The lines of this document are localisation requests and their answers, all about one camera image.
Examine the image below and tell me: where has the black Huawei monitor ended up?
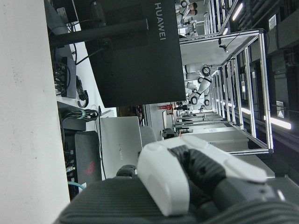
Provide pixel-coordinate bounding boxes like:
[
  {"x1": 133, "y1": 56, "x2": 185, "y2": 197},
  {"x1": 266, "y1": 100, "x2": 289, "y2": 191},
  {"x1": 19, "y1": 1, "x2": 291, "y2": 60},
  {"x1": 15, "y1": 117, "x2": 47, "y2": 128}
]
[{"x1": 73, "y1": 0, "x2": 187, "y2": 108}]

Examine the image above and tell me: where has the black cable bundle green tie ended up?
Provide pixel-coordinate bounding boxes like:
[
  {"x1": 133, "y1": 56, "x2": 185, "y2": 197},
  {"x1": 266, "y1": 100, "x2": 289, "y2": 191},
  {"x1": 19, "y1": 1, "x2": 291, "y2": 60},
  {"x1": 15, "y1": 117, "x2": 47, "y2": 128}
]
[{"x1": 61, "y1": 109, "x2": 99, "y2": 121}]

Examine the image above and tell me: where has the aluminium frame cage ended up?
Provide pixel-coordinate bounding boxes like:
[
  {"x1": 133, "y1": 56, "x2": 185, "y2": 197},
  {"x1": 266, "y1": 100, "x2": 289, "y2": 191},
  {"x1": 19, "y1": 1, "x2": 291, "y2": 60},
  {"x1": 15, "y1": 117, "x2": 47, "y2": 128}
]
[{"x1": 178, "y1": 28, "x2": 274, "y2": 156}]

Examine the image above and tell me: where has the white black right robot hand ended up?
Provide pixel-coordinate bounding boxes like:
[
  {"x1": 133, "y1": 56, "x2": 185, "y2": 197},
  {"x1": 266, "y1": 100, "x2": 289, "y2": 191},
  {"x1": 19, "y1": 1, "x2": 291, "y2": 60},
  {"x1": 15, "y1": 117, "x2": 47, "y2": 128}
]
[{"x1": 54, "y1": 127, "x2": 299, "y2": 224}]

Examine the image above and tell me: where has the silver Huawei laptop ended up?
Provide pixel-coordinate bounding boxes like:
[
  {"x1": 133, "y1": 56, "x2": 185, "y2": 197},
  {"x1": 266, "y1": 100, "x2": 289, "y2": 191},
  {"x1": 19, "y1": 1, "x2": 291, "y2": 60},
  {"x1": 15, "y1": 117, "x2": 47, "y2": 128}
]
[{"x1": 99, "y1": 116, "x2": 143, "y2": 180}]

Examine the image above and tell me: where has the black port rack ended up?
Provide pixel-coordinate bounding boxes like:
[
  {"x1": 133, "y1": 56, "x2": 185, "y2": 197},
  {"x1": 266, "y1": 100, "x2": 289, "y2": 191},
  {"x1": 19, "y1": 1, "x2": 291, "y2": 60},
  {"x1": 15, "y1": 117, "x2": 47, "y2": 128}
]
[{"x1": 61, "y1": 129, "x2": 79, "y2": 201}]

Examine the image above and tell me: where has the teal network cable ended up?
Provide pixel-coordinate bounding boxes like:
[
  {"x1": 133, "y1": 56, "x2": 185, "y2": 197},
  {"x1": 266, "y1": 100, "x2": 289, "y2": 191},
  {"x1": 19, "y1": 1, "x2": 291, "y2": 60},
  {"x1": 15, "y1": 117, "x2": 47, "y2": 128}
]
[{"x1": 67, "y1": 182, "x2": 87, "y2": 191}]

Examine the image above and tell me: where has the black camera on frame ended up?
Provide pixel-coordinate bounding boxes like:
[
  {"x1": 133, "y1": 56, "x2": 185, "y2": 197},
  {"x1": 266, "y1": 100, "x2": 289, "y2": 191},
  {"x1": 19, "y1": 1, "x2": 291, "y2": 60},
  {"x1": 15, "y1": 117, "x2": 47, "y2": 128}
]
[{"x1": 218, "y1": 38, "x2": 229, "y2": 54}]

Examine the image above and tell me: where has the person in white coat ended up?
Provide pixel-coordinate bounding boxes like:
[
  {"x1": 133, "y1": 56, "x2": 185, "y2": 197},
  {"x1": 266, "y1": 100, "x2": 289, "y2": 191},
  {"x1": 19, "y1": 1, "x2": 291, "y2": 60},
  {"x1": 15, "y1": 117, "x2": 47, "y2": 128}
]
[
  {"x1": 179, "y1": 0, "x2": 199, "y2": 10},
  {"x1": 175, "y1": 8, "x2": 199, "y2": 24}
]

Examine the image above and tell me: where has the white humanoid robot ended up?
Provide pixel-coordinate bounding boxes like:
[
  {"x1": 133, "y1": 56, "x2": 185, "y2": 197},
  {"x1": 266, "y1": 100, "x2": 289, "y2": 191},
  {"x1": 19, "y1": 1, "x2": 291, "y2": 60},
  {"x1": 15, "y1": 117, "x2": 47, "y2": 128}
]
[
  {"x1": 181, "y1": 18, "x2": 199, "y2": 37},
  {"x1": 184, "y1": 62, "x2": 219, "y2": 111}
]

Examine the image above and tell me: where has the dark grey flat box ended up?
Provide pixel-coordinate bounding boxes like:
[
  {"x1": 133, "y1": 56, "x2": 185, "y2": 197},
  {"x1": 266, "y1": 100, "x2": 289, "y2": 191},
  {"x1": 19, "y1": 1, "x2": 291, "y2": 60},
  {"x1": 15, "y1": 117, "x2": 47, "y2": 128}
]
[{"x1": 57, "y1": 101, "x2": 87, "y2": 131}]

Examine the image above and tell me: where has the black computer tower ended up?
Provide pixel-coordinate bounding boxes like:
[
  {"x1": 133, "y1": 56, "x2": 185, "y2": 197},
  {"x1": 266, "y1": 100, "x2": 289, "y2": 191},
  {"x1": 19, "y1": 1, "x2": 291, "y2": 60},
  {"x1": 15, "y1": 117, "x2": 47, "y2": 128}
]
[{"x1": 74, "y1": 130, "x2": 103, "y2": 187}]

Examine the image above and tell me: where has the black cable hub box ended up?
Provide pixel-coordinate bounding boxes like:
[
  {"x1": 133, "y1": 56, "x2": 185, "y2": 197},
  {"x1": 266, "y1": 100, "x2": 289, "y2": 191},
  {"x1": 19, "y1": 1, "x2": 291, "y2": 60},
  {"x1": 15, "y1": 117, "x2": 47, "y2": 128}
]
[{"x1": 53, "y1": 56, "x2": 77, "y2": 99}]

